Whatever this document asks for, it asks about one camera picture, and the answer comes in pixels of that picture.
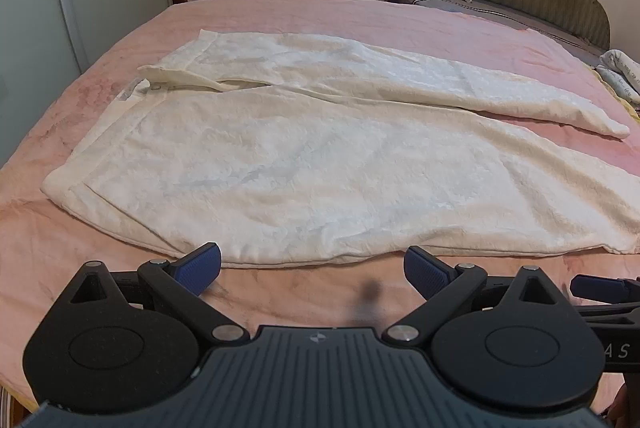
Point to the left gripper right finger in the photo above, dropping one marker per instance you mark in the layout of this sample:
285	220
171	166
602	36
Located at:
448	292

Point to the grey striped mattress sheet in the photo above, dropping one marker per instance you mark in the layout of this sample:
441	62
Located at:
577	46

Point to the cream white pants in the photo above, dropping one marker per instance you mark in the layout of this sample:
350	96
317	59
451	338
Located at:
301	149

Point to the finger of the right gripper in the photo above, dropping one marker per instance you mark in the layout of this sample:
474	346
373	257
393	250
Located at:
605	290

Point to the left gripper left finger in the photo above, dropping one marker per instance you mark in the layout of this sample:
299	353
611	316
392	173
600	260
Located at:
175	289

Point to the patterned white pillow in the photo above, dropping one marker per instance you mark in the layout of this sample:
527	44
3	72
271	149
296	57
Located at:
621	73

